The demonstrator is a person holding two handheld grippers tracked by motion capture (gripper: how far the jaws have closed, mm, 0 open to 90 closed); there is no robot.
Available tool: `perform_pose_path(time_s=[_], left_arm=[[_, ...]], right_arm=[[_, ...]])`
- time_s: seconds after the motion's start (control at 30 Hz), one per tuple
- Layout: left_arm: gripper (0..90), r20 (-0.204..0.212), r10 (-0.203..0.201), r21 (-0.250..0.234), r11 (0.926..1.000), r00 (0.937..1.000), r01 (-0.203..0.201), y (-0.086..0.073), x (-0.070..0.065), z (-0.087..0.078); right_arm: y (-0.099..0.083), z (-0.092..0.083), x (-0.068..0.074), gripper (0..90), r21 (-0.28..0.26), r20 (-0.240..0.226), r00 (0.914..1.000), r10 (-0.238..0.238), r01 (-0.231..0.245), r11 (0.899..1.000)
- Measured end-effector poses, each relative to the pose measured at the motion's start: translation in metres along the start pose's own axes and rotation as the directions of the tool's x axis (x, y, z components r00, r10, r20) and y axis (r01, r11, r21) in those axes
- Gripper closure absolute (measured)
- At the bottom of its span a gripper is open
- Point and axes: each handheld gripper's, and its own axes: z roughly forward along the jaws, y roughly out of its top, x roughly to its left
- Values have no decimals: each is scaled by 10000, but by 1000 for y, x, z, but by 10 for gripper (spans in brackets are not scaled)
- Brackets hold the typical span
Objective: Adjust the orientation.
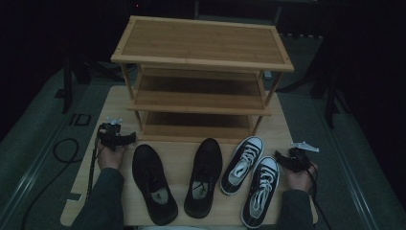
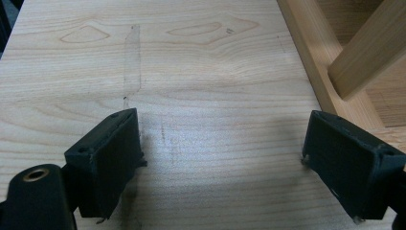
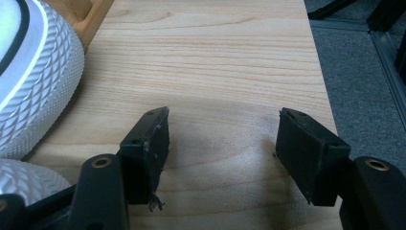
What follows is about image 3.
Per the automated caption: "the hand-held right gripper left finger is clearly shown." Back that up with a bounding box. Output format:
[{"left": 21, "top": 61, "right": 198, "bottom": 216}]
[{"left": 119, "top": 105, "right": 170, "bottom": 213}]

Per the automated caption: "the wooden three-tier shoe rack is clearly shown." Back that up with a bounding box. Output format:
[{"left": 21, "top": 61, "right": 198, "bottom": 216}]
[{"left": 41, "top": 0, "right": 116, "bottom": 53}]

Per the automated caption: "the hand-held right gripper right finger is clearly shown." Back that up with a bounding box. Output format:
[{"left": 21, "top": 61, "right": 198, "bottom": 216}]
[{"left": 275, "top": 107, "right": 352, "bottom": 207}]

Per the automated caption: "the metal floor rail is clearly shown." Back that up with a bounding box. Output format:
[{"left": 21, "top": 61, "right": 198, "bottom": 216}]
[{"left": 308, "top": 18, "right": 406, "bottom": 124}]

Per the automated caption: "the black and white canvas sneaker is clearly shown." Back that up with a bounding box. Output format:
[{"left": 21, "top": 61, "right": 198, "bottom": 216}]
[
  {"left": 0, "top": 157, "right": 72, "bottom": 207},
  {"left": 0, "top": 0, "right": 86, "bottom": 161}
]

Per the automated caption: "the black metal stand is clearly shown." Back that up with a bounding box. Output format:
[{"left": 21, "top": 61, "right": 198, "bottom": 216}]
[{"left": 306, "top": 0, "right": 406, "bottom": 84}]

